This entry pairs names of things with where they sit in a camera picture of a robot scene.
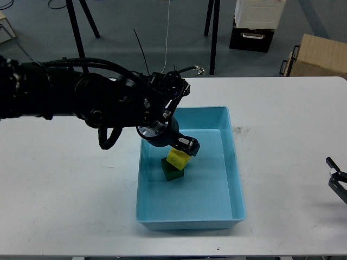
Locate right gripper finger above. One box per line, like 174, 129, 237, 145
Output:
326, 157, 346, 203

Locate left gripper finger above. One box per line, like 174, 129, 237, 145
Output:
171, 136, 200, 157

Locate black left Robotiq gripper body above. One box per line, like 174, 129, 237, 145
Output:
136, 118, 186, 147

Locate yellow block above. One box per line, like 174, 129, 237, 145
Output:
166, 148, 191, 171

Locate green block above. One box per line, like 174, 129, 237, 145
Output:
160, 158, 184, 181

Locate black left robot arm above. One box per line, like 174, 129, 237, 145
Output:
1, 58, 200, 156

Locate light blue plastic box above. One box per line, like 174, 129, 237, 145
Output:
136, 106, 246, 230

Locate black storage box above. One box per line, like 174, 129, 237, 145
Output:
229, 20, 275, 53

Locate cardboard box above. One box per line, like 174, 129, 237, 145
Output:
288, 34, 346, 79

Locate black right table legs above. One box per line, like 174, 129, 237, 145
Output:
204, 0, 221, 75

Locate black table legs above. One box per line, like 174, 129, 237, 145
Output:
204, 0, 221, 75
65, 0, 100, 58

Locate white storage crate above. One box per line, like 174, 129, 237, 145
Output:
234, 0, 286, 30

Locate black left table legs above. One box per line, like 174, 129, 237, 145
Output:
65, 0, 100, 58

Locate wooden shelf at left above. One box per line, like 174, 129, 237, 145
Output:
0, 12, 16, 43

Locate white hanging cable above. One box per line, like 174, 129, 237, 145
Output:
160, 0, 171, 74

